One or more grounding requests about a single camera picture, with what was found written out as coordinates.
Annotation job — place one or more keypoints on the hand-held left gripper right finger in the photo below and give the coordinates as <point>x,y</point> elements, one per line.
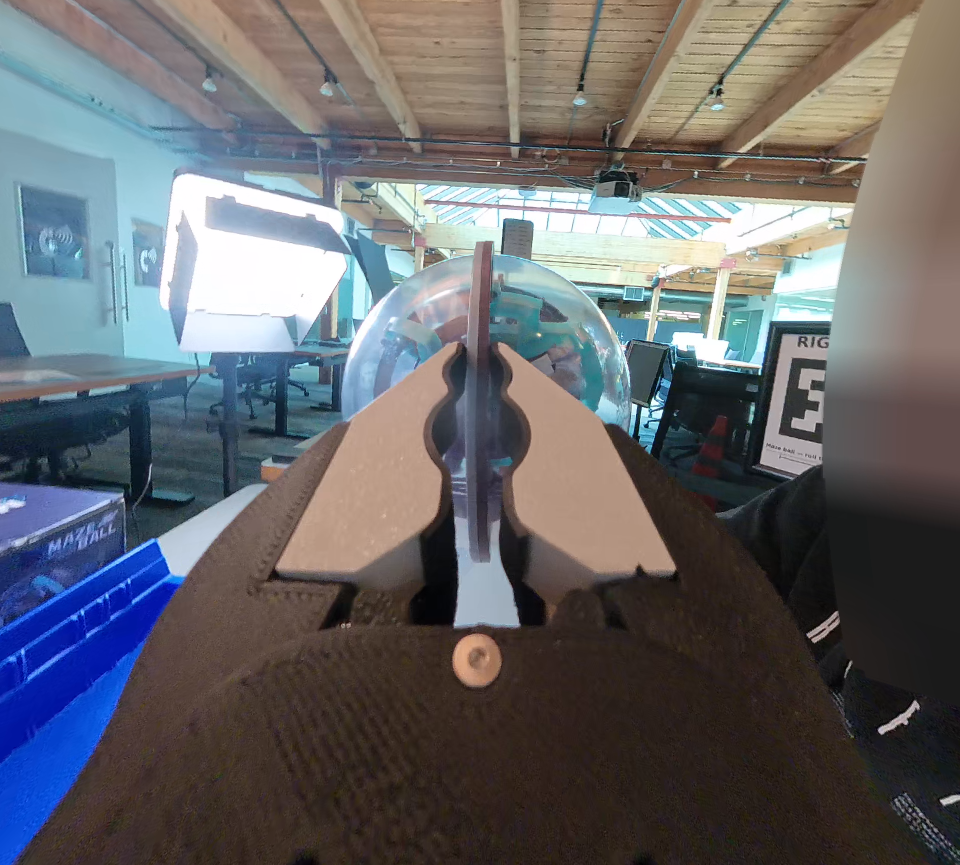
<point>593,498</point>

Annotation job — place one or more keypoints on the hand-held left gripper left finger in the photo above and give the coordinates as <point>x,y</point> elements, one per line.
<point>368,498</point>

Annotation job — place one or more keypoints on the clear maze ball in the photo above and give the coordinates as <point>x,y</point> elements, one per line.
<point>405,325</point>

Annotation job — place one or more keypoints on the dark blue maze ball box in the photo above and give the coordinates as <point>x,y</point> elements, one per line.
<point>53,543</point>

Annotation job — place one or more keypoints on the black and white marker tag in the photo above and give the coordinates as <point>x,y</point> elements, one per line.
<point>791,400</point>

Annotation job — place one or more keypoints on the studio light panel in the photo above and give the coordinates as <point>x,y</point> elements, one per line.
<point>248,265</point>

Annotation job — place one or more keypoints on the brown office desk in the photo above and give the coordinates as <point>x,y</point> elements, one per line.
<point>90,378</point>

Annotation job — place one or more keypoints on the ceiling projector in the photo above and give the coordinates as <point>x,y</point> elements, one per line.
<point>615,190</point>

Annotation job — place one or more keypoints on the blue plastic bin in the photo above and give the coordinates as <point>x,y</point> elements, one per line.
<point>60,685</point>

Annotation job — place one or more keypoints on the framed wall picture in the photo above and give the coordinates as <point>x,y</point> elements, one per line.
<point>54,232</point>

